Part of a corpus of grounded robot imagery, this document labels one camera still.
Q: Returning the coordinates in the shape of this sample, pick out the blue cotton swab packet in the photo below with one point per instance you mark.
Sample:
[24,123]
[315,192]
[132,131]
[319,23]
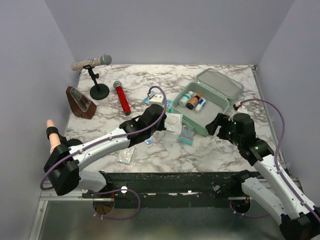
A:
[168,104]

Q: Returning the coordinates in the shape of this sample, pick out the white green-cap medicine bottle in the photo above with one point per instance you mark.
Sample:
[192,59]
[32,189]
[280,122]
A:
[185,98]

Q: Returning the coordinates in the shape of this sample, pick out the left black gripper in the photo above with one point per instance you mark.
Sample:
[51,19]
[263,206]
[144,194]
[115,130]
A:
[162,127]

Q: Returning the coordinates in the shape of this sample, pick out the clear zip bag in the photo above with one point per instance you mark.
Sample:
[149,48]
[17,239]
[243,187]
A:
[126,157]

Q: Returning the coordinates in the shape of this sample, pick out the blue white small bottle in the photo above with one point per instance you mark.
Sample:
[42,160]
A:
[200,105]

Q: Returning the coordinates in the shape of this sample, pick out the blue plaster packet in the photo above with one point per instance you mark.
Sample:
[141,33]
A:
[151,140]

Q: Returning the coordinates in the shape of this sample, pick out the white gauze pad packet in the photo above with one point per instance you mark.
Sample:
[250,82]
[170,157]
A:
[173,123]

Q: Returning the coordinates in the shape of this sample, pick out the mint green medicine case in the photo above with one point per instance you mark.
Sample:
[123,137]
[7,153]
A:
[217,89]

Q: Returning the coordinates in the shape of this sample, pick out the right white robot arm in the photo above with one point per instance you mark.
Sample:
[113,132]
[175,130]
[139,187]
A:
[297,216]

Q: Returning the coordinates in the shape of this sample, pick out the black round stand base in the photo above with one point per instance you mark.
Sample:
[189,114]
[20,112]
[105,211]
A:
[70,142]

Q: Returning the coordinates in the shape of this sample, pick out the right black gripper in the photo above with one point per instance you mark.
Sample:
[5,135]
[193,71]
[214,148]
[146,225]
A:
[222,119]

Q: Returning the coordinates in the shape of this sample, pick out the black microphone stand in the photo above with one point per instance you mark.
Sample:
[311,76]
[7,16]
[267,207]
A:
[99,91]

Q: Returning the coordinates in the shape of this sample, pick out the teal bandage packet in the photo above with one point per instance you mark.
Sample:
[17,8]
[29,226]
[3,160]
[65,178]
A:
[186,135]

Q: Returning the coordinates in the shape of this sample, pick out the red handheld microphone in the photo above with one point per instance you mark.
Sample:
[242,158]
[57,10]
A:
[122,97]

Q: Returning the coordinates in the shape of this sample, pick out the amber orange-cap bottle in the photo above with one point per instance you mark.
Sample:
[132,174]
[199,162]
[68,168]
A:
[193,102]

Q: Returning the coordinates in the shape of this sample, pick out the brown wooden metronome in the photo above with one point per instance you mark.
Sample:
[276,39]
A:
[80,105]

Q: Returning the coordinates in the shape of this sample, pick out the glitter microphone on stand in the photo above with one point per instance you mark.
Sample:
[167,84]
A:
[104,60]

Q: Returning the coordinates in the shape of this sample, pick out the pink beige microphone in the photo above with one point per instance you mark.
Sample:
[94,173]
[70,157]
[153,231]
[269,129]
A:
[53,136]

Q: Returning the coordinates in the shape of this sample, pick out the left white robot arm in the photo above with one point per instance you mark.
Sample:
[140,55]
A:
[66,162]

